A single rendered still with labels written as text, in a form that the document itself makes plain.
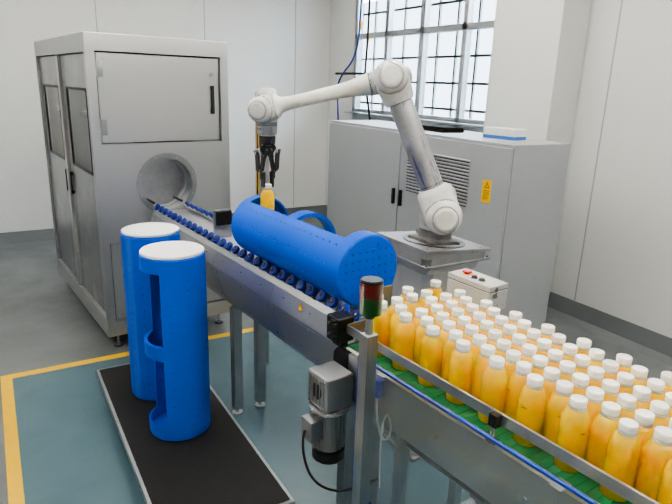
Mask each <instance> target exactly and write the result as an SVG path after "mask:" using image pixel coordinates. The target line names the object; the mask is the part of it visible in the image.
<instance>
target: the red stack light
mask: <svg viewBox="0 0 672 504"><path fill-rule="evenodd" d="M359 296H360V297H361V298H362V299H365V300H379V299H381V298H382V297H383V283H382V284H381V285H378V286H368V285H364V284H362V283H361V282H360V288H359Z"/></svg>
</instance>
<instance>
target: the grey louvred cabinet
mask: <svg viewBox="0 0 672 504"><path fill-rule="evenodd" d="M424 132H425V135H426V137H427V140H428V143H429V145H430V148H431V151H432V153H433V156H434V159H435V161H436V164H437V167H438V170H439V172H440V175H441V178H442V180H443V182H446V183H448V184H451V185H452V186H453V187H454V189H455V191H456V194H457V200H458V203H459V206H460V207H461V210H462V213H463V219H462V223H461V225H460V226H459V228H458V229H457V230H456V231H454V232H452V235H453V236H456V237H459V238H462V239H465V240H468V241H471V242H474V243H477V244H480V245H483V246H486V247H489V248H491V251H485V256H486V255H488V257H490V260H484V261H480V262H479V263H477V264H476V267H475V268H469V269H470V270H473V271H476V272H479V273H481V274H484V275H487V276H490V277H493V278H496V279H498V280H501V281H504V282H507V283H508V288H507V298H506V306H505V309H503V310H500V315H504V316H507V317H508V318H509V313H510V311H519V312H521V313H522V319H526V320H529V321H531V328H535V329H538V330H540V331H541V326H542V324H545V320H546V313H547V307H548V300H549V293H550V286H551V279H552V272H553V265H554V258H555V251H556V244H557V238H558V231H559V224H560V217H561V210H562V203H563V196H564V189H565V182H566V175H567V169H568V162H569V155H570V148H571V144H570V143H562V142H554V141H546V140H538V139H529V138H526V140H525V142H508V141H499V140H490V139H483V133H480V132H472V131H464V132H463V133H441V132H434V131H428V130H424ZM419 191H421V190H420V187H419V185H418V182H417V179H416V177H415V174H414V172H413V169H412V166H411V164H410V161H409V158H408V156H407V153H406V150H405V148H404V145H403V143H402V140H401V137H400V135H399V132H398V129H397V127H396V124H395V122H390V121H381V120H331V122H330V130H329V165H328V200H327V218H328V219H329V220H330V221H331V223H332V224H333V226H334V228H335V231H336V234H337V235H339V236H342V237H347V236H348V235H350V234H352V233H354V232H357V231H370V232H373V233H376V232H397V231H416V229H417V228H419V218H420V206H419V203H418V200H417V197H418V194H419Z"/></svg>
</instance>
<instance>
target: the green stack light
mask: <svg viewBox="0 0 672 504"><path fill-rule="evenodd" d="M382 300H383V297H382V298H381V299H379V300H365V299H362V298H361V297H360V296H359V309H358V313H359V314H360V315H361V316H363V317H368V318H375V317H379V316H380V315H381V314H382Z"/></svg>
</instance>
